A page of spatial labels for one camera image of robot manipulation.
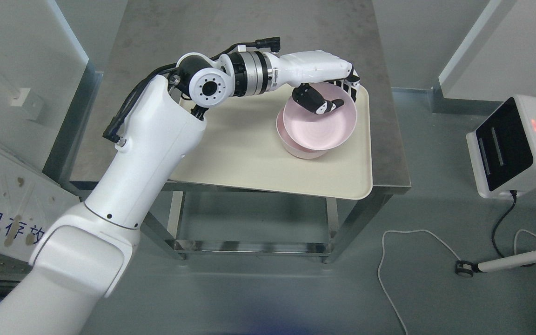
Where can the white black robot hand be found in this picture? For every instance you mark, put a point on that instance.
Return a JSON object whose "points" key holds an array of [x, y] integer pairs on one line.
{"points": [[301, 70]]}

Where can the pink bowl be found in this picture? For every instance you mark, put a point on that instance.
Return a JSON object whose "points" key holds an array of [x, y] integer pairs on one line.
{"points": [[325, 131], [291, 146]]}

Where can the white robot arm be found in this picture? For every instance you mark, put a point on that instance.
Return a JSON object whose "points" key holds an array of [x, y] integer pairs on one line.
{"points": [[83, 255]]}

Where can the cream plastic tray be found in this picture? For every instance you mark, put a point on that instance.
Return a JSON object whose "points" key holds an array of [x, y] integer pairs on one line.
{"points": [[241, 148]]}

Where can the white black box device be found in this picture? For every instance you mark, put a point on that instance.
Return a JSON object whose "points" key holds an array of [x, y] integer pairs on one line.
{"points": [[502, 149]]}

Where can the white stand leg with caster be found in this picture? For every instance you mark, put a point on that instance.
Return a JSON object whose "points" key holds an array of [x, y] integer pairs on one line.
{"points": [[469, 269]]}

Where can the white sign board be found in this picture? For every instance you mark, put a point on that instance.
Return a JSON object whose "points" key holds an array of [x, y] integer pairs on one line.
{"points": [[30, 203]]}

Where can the steel table frame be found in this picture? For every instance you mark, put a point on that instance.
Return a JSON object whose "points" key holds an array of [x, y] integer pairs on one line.
{"points": [[157, 32]]}

